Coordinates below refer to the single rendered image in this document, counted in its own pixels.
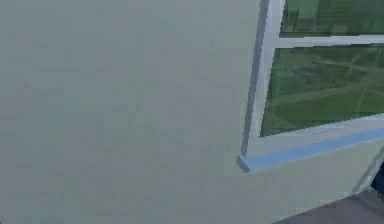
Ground white framed window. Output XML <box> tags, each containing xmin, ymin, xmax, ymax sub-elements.
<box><xmin>236</xmin><ymin>0</ymin><xmax>384</xmax><ymax>175</ymax></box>

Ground dark blue object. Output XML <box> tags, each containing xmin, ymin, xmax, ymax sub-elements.
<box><xmin>373</xmin><ymin>162</ymin><xmax>384</xmax><ymax>194</ymax></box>

